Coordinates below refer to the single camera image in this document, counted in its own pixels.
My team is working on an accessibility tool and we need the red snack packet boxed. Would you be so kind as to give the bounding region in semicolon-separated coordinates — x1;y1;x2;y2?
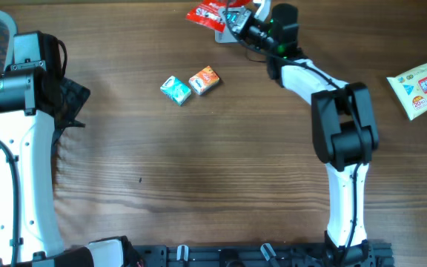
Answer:
185;0;254;33

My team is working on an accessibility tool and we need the orange tissue pack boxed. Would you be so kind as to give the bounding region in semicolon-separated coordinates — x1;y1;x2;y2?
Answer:
189;66;220;95

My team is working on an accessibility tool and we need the teal tissue pack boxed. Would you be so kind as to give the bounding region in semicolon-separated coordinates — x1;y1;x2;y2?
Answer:
160;76;191;106

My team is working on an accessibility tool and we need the yellow white snack bag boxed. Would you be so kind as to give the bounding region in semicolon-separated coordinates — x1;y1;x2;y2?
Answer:
387;63;427;121

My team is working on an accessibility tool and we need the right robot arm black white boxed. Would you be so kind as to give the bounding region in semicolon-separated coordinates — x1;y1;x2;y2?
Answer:
219;3;379;266

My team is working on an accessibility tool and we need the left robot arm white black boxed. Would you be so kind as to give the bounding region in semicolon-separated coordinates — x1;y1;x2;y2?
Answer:
0;31;145;266

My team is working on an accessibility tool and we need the white barcode scanner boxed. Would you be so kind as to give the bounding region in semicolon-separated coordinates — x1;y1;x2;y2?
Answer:
214;31;238;44

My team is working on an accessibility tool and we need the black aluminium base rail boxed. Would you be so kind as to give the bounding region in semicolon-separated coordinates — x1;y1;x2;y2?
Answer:
131;243;395;267

